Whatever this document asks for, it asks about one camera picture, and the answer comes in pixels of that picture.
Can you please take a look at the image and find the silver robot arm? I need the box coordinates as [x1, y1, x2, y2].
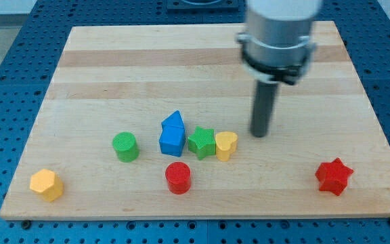
[236, 0, 323, 85]

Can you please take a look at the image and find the green star block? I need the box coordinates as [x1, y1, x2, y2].
[188, 126, 216, 160]

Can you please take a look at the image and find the red star block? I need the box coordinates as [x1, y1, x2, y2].
[315, 157, 354, 196]

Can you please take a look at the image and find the blue triangle block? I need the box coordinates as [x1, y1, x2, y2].
[161, 110, 185, 129]

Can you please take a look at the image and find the blue cube block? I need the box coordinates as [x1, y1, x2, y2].
[159, 125, 186, 157]

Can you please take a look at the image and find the yellow heart block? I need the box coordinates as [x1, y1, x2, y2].
[215, 131, 238, 161]

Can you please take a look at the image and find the red cylinder block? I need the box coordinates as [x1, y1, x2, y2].
[165, 161, 192, 195]

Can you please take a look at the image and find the wooden board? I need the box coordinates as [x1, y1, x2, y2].
[0, 22, 390, 221]

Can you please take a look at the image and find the green cylinder block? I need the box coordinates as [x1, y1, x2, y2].
[112, 131, 139, 163]

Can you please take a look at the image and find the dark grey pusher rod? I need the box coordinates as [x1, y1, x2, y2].
[250, 81, 279, 138]

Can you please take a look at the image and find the yellow hexagon block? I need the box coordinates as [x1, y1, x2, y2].
[29, 169, 64, 202]

